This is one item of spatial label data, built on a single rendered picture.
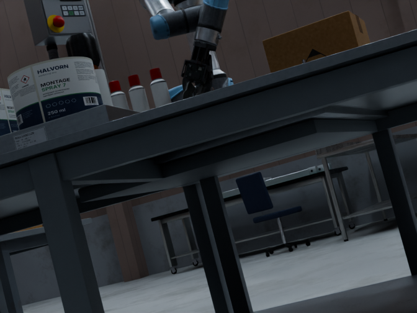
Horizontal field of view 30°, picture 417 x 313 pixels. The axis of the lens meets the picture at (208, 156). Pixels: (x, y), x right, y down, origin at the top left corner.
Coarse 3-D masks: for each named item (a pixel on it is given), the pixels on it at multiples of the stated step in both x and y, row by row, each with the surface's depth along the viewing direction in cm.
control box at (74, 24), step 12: (24, 0) 255; (36, 0) 249; (48, 0) 250; (36, 12) 250; (48, 12) 248; (60, 12) 251; (36, 24) 251; (48, 24) 247; (72, 24) 253; (84, 24) 257; (36, 36) 252; (48, 36) 247; (60, 36) 250
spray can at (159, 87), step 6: (150, 72) 239; (156, 72) 238; (156, 78) 238; (150, 84) 238; (156, 84) 237; (162, 84) 237; (156, 90) 237; (162, 90) 237; (156, 96) 237; (162, 96) 236; (168, 96) 237; (156, 102) 237; (162, 102) 236; (168, 102) 237
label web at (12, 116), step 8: (0, 88) 203; (0, 96) 202; (8, 96) 206; (0, 104) 201; (8, 104) 205; (0, 112) 200; (8, 112) 204; (0, 120) 199; (8, 120) 203; (16, 120) 206; (0, 128) 198; (8, 128) 202; (16, 128) 205
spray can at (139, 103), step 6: (132, 78) 239; (138, 78) 241; (132, 84) 239; (138, 84) 240; (132, 90) 238; (138, 90) 238; (144, 90) 240; (132, 96) 239; (138, 96) 238; (144, 96) 239; (132, 102) 239; (138, 102) 238; (144, 102) 238; (138, 108) 238; (144, 108) 238
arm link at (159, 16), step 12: (144, 0) 265; (156, 0) 254; (156, 12) 246; (168, 12) 241; (180, 12) 240; (156, 24) 238; (168, 24) 238; (180, 24) 239; (156, 36) 240; (168, 36) 240
